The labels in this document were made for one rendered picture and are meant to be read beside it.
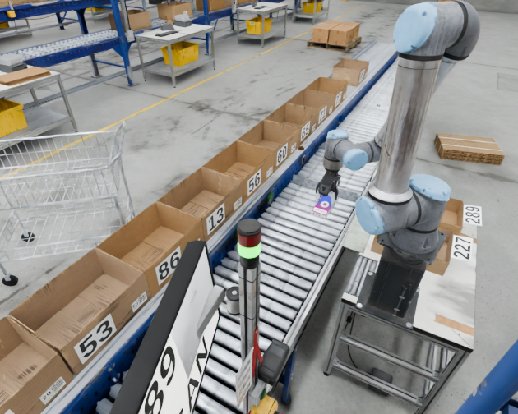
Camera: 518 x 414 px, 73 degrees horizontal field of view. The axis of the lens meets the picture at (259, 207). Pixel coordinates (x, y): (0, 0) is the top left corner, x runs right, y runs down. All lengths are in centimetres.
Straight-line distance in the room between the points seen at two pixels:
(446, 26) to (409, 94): 18
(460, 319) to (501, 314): 125
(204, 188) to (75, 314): 100
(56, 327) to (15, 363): 17
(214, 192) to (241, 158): 40
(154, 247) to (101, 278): 29
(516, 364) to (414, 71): 83
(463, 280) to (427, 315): 34
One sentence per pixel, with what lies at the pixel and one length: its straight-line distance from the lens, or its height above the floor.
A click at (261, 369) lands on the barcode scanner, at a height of 108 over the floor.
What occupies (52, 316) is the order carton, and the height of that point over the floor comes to 89.
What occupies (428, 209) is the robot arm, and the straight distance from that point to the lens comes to 139.
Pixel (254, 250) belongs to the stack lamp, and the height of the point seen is 161.
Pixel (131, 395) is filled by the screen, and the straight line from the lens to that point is 67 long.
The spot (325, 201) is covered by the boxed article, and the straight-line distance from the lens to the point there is 174.
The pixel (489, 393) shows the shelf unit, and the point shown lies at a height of 175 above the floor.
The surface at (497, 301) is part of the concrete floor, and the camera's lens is 323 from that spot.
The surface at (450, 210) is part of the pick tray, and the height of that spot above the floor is 76.
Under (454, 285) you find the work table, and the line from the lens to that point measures 206.
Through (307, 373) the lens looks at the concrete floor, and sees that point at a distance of 241.
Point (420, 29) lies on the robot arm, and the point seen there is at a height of 195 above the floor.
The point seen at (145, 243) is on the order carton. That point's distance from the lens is 188.
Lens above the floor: 213
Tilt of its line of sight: 38 degrees down
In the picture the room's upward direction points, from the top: 1 degrees clockwise
